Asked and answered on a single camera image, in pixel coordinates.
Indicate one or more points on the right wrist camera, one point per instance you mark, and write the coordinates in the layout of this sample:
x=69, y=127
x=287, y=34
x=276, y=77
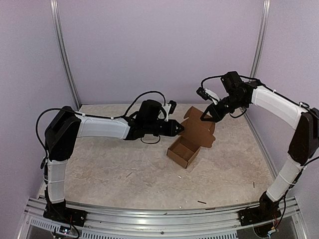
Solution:
x=207, y=94

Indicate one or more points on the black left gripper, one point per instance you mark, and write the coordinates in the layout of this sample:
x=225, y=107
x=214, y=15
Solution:
x=172, y=131

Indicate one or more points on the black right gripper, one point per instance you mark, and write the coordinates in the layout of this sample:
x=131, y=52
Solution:
x=217, y=115

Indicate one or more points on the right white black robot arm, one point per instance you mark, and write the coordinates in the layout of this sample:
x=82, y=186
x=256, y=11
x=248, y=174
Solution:
x=232, y=91

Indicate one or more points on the front aluminium frame rail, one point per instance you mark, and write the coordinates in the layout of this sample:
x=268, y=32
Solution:
x=120, y=223

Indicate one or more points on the aluminium corner post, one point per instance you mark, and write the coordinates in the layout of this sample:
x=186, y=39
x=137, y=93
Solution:
x=63, y=53
x=260, y=39

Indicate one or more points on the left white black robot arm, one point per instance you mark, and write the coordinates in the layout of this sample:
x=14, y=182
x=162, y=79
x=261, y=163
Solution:
x=68, y=126

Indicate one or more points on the brown cardboard box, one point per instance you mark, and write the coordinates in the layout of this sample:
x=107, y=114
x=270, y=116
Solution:
x=197, y=134

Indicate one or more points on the left aluminium corner post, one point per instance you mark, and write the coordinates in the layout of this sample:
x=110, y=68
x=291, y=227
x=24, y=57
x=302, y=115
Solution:
x=63, y=53

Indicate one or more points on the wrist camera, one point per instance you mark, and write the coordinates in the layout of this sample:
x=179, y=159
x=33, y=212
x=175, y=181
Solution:
x=167, y=110
x=207, y=94

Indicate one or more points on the right aluminium corner post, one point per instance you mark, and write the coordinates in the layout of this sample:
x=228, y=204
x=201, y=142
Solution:
x=260, y=39

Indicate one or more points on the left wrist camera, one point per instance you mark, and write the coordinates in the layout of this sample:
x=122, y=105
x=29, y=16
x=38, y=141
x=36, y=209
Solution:
x=167, y=110

